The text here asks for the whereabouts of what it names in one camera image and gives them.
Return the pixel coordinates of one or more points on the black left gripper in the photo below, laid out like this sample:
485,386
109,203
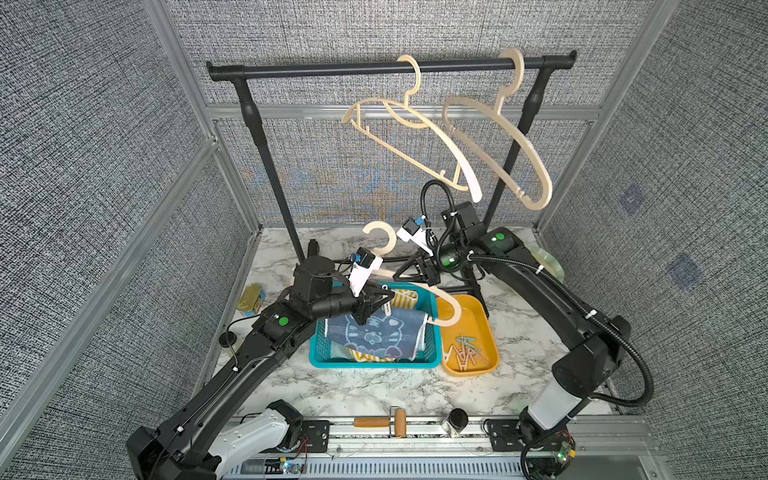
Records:
369,294

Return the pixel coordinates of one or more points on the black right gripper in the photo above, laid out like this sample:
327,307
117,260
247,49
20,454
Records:
426,267

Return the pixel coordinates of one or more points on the yellow striped towel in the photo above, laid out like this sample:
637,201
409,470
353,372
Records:
372,357

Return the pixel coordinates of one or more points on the dark blue hello towel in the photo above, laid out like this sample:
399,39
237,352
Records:
344,328

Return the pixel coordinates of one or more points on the mint green clothespin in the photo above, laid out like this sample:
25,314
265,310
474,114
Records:
467,342

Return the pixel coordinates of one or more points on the salmon clothespin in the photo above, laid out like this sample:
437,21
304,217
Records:
460,351

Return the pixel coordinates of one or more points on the pink clothespin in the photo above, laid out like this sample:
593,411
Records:
475,355

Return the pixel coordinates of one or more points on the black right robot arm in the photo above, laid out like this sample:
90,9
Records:
597,345

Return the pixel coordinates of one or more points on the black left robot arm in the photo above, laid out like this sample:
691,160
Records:
182,447

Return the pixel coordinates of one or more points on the teal plastic basket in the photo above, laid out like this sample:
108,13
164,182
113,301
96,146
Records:
326,354

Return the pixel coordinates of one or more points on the yellow plastic tray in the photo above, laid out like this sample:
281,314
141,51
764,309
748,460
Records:
473,323

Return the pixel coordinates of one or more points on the pale green wavy plate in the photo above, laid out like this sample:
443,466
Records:
548,260

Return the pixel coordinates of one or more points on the green tin can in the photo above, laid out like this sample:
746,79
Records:
251,300

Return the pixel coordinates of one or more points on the small black lidded jar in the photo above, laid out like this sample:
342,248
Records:
455,422

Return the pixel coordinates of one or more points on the black round lid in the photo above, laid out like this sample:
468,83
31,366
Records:
227,339

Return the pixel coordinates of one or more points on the black clothes rack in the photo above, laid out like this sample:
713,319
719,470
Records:
238,76

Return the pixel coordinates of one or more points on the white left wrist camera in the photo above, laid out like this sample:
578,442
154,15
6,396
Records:
364,263

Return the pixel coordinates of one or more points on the wooden handle roller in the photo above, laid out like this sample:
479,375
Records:
396,422

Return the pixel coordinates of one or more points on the white right arm base mount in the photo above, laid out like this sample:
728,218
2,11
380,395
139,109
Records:
553,406

